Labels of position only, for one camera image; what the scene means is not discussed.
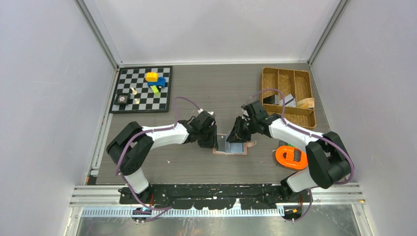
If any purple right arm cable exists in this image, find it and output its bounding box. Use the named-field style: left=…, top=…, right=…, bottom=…
left=247, top=88, right=355, bottom=223

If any orange horseshoe toy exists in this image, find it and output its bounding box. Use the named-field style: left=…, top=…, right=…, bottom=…
left=274, top=145, right=308, bottom=171

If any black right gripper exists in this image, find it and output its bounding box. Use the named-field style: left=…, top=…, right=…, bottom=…
left=226, top=116, right=257, bottom=144

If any woven bamboo organizer tray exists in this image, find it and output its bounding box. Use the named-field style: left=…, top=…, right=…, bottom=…
left=260, top=67, right=316, bottom=130

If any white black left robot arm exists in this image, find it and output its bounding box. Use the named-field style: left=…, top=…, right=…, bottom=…
left=106, top=109, right=218, bottom=204

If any blue toy car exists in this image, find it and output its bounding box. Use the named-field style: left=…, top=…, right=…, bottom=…
left=148, top=77, right=166, bottom=89

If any aluminium frame rail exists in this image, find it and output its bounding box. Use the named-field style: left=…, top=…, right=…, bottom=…
left=69, top=183, right=366, bottom=207

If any green toy block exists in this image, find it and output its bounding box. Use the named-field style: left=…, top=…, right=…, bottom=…
left=150, top=86, right=160, bottom=94

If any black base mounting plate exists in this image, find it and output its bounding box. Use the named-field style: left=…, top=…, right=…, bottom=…
left=119, top=183, right=310, bottom=210

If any grey striped credit card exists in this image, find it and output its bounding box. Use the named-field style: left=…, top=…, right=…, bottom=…
left=278, top=94, right=297, bottom=107

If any black white chessboard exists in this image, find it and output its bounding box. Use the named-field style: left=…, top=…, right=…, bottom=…
left=109, top=66, right=173, bottom=114

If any pink leather card holder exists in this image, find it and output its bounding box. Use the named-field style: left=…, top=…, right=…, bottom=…
left=212, top=141, right=257, bottom=155

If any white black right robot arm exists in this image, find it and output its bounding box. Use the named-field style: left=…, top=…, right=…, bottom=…
left=227, top=101, right=355, bottom=202

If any tan card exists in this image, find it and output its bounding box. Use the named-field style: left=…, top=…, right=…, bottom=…
left=296, top=98, right=315, bottom=109

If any yellow toy block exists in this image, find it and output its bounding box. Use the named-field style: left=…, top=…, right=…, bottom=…
left=145, top=72, right=159, bottom=83

